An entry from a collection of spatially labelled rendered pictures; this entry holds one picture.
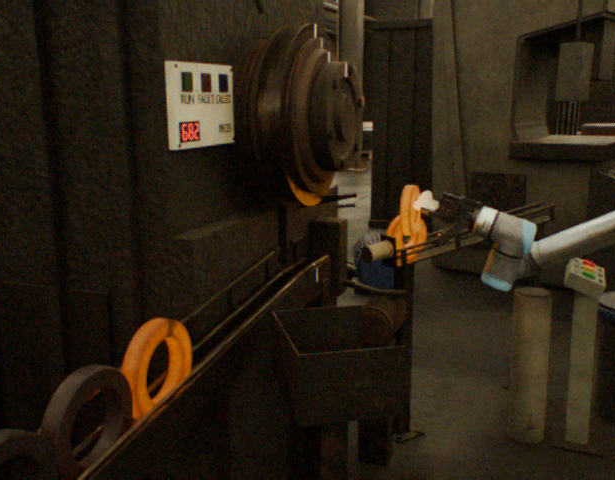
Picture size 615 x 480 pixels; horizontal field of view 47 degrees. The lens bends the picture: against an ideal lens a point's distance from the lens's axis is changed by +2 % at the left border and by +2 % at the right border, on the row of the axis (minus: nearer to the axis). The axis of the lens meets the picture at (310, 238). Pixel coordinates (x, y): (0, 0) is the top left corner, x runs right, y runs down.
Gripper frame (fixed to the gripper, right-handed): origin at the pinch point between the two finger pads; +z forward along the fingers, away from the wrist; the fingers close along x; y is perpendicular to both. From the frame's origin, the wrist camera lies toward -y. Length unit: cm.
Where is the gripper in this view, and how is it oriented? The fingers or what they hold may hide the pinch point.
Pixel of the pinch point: (411, 204)
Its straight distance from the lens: 214.3
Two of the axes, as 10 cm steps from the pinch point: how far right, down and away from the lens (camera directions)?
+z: -8.9, -3.5, 2.9
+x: -3.6, 1.8, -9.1
